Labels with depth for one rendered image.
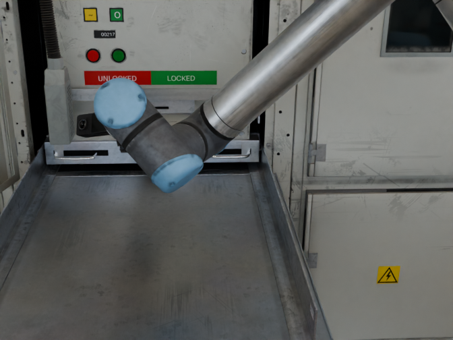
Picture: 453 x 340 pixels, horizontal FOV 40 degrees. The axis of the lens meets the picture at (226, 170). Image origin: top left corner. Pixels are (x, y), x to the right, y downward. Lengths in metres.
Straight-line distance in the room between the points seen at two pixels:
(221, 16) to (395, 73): 0.44
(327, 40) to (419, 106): 0.59
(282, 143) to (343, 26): 0.58
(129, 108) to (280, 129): 0.56
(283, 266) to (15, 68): 0.78
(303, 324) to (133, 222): 0.48
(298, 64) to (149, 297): 0.47
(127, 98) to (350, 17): 0.39
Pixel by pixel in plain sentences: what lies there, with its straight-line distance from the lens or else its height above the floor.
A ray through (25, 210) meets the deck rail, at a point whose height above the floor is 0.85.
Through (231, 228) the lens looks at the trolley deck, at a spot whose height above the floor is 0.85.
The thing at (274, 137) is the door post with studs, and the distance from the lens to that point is 1.56.
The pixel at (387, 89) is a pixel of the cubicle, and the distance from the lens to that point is 1.56.
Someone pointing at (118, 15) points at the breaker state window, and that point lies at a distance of 1.52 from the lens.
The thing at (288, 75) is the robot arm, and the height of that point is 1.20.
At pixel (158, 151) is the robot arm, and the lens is 1.07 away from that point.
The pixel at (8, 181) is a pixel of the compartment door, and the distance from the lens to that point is 1.59.
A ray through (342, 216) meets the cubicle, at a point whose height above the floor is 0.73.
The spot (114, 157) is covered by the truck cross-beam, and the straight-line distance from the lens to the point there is 1.60.
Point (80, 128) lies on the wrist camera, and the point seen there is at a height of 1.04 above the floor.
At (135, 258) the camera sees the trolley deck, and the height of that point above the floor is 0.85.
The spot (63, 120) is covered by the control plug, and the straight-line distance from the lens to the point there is 1.48.
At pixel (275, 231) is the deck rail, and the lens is 1.31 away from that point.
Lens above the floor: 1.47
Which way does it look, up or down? 23 degrees down
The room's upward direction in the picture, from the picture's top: 1 degrees clockwise
